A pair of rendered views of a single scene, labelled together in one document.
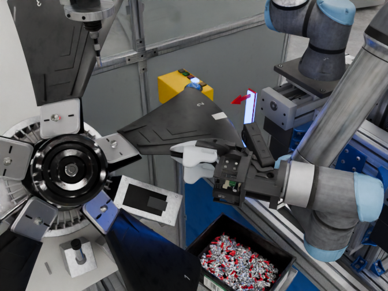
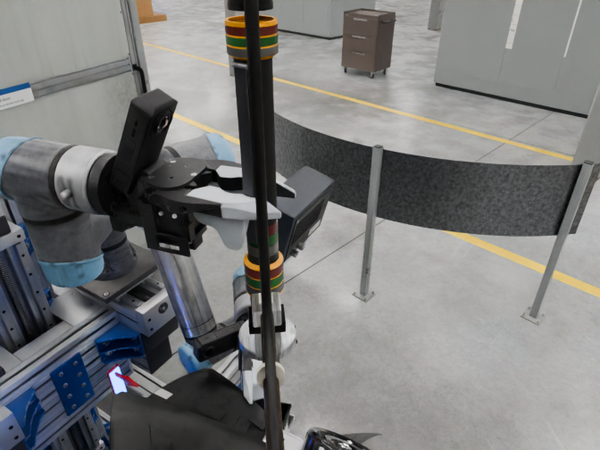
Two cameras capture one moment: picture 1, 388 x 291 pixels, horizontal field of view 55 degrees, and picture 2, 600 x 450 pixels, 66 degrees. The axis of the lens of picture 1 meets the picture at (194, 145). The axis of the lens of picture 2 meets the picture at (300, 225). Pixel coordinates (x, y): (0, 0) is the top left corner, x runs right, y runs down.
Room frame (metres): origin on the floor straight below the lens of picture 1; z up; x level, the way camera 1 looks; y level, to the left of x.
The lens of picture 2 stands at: (0.67, 0.53, 1.87)
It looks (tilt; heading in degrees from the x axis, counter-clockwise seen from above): 32 degrees down; 245
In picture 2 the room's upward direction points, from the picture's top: straight up
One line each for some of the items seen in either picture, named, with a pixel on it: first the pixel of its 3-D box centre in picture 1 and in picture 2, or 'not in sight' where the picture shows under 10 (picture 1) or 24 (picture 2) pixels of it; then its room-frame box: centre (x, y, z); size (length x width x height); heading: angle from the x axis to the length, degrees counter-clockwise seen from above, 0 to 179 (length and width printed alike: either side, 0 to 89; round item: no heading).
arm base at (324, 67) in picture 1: (324, 56); not in sight; (1.13, -0.43, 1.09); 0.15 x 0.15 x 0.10
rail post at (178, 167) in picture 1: (182, 220); not in sight; (1.01, 0.05, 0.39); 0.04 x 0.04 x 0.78; 36
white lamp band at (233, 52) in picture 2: not in sight; (252, 47); (0.54, 0.15, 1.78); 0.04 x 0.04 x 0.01
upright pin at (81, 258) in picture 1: (78, 251); not in sight; (0.45, 0.23, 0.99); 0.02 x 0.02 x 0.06
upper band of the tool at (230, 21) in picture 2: not in sight; (252, 37); (0.54, 0.15, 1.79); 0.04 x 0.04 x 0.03
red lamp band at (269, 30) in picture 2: not in sight; (251, 27); (0.54, 0.15, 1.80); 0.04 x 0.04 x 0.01
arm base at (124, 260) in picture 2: not in sight; (108, 251); (0.71, -0.69, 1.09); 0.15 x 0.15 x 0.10
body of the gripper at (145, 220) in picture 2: not in sight; (158, 198); (0.62, 0.07, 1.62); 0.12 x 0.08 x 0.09; 135
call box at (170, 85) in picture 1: (185, 96); not in sight; (0.98, 0.03, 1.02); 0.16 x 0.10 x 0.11; 36
